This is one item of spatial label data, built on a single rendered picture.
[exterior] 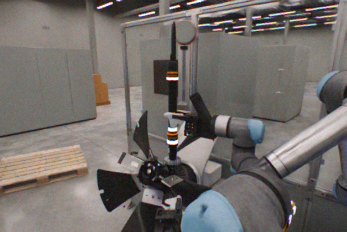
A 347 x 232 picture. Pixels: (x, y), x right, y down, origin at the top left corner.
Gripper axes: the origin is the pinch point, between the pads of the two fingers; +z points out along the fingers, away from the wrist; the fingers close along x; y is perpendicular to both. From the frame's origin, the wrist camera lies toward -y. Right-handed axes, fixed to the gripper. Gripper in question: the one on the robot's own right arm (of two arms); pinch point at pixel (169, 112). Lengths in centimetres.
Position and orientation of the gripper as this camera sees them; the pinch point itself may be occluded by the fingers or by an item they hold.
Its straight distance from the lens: 83.2
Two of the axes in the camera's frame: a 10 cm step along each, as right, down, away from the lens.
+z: -8.6, -1.4, 5.0
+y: -0.1, 9.7, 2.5
